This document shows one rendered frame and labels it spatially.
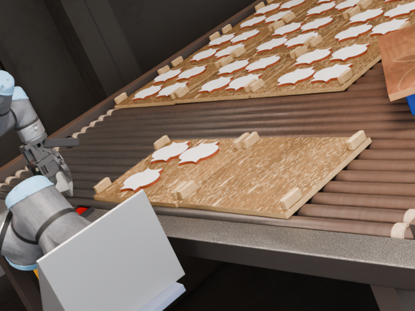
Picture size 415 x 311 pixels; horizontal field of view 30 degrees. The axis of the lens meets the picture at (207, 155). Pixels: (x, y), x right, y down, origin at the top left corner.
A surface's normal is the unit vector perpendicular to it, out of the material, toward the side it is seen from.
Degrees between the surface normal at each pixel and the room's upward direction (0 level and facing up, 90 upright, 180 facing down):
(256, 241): 0
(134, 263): 90
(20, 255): 108
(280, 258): 90
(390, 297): 90
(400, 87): 0
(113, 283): 90
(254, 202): 0
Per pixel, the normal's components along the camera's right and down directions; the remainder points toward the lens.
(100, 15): 0.61, 0.04
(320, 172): -0.39, -0.86
